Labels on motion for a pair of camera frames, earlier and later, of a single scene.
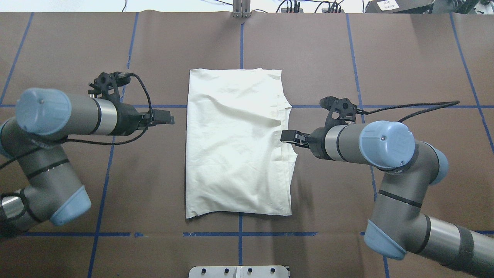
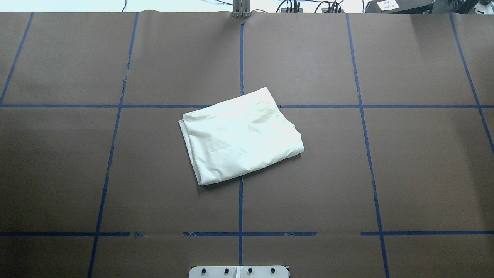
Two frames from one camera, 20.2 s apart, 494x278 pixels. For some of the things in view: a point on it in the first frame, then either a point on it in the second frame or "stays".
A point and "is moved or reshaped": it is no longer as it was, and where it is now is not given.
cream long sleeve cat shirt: x=236 y=162 is moved or reshaped
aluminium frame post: x=241 y=9 stays
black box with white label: x=399 y=6 stays
